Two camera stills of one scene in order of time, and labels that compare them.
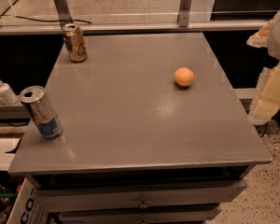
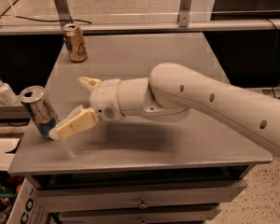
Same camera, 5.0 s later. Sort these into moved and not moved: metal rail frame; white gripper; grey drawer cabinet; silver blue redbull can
Moved: white gripper
Not moved: silver blue redbull can; grey drawer cabinet; metal rail frame
